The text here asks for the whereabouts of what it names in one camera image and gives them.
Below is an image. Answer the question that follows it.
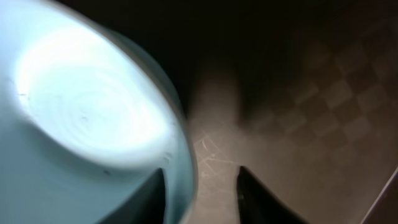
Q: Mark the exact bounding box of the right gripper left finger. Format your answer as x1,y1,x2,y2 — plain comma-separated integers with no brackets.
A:
99,169,166,224

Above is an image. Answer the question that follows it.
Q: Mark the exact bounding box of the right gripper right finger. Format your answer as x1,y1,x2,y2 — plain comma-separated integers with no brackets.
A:
236,166,307,224

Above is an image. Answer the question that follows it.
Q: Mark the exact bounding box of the light blue rice bowl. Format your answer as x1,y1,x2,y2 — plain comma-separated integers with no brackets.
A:
1,1,198,223

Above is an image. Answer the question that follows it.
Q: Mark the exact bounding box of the dark brown serving tray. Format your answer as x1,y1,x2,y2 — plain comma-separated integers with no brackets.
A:
189,18,397,223

